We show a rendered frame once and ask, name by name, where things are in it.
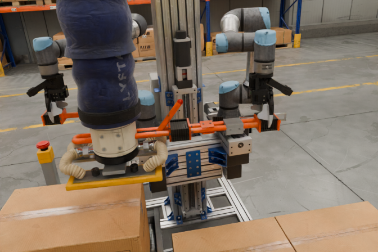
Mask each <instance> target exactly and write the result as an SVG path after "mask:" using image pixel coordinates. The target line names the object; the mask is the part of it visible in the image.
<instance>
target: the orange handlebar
mask: <svg viewBox="0 0 378 252"><path fill-rule="evenodd" d="M63 116H64V119H66V118H78V117H79V115H78V112H69V113H64V114H63ZM241 120H242V122H243V124H244V127H243V128H244V129H246V128H257V127H258V122H255V119H254V118H250V119H241ZM190 126H191V134H192V133H202V134H212V133H214V132H215V131H226V129H227V128H226V125H224V122H223V121H214V122H212V120H207V121H200V123H195V124H190ZM157 129H158V127H151V128H139V129H136V130H137V133H136V134H135V139H138V138H150V137H162V136H168V135H169V130H168V126H166V127H165V128H164V130H162V131H156V132H143V133H138V132H139V131H151V130H152V131H153V130H157ZM71 141H72V143H74V144H85V143H92V139H91V133H83V134H77V135H75V136H74V137H73V138H72V139H71Z"/></svg>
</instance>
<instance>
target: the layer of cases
mask: <svg viewBox="0 0 378 252"><path fill-rule="evenodd" d="M172 245H173V252H378V210H377V209H376V208H375V207H374V206H373V205H372V204H370V203H369V202H368V201H363V202H357V203H352V204H346V205H340V206H333V207H329V208H323V209H316V210H310V211H303V212H299V213H292V214H286V215H279V216H275V217H269V218H262V219H256V220H250V221H246V222H239V223H232V224H226V225H222V226H215V227H209V228H202V229H196V230H192V231H185V232H179V233H173V234H172Z"/></svg>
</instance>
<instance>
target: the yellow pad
mask: <svg viewBox="0 0 378 252"><path fill-rule="evenodd" d="M102 172H103V169H99V168H98V167H94V168H92V169H91V170H86V173H85V175H84V177H83V178H82V179H77V178H75V177H74V176H72V175H71V176H70V178H69V180H68V182H67V184H66V186H65V188H66V190H67V191H72V190H83V189H89V188H99V187H110V186H120V185H130V184H136V183H146V182H157V181H162V180H163V176H162V165H159V166H157V167H156V168H155V169H154V170H153V171H151V172H146V171H145V170H144V168H143V164H142V165H138V164H136V163H133V164H131V165H130V166H127V167H126V171H125V173H124V174H113V175H102Z"/></svg>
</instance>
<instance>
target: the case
mask: <svg viewBox="0 0 378 252"><path fill-rule="evenodd" d="M66 184H67V183H66ZM66 184H56V185H50V186H40V187H31V188H21V189H15V190H14V192H13V193H12V195H11V196H10V198H9V199H8V200H7V202H6V203H5V205H4V206H3V208H2V209H1V211H0V252H150V231H149V223H148V218H147V210H146V201H145V193H144V188H143V183H136V184H126V185H120V186H110V187H99V188H89V189H83V190H72V191H67V190H66V188H65V186H66Z"/></svg>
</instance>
